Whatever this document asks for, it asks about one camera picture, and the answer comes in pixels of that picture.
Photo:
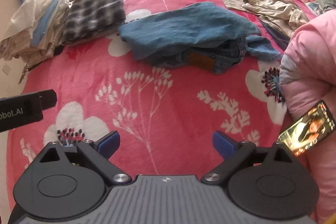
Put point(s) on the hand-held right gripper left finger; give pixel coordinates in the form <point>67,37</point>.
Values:
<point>111,141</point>

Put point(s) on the smartphone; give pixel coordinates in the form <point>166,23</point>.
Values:
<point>307,129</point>

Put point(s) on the folded plaid shirt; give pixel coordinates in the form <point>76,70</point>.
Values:
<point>94,14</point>

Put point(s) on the blue denim jeans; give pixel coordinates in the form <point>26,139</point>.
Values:
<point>183,24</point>

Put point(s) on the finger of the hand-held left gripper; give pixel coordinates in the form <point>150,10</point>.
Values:
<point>48,99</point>

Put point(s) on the grey-blue cloth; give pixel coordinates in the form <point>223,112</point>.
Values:
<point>326,2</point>

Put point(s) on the light blue studded jeans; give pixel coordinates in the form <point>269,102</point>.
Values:
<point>225,62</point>

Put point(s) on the crumpled beige garment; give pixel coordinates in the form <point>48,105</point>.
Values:
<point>309,61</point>

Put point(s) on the stack of folded light clothes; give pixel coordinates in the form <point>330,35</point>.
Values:
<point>34,27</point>

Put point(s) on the pink floral blanket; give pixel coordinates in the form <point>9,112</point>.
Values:
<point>170,98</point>

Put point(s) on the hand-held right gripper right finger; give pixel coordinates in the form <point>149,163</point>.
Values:
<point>223,144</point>

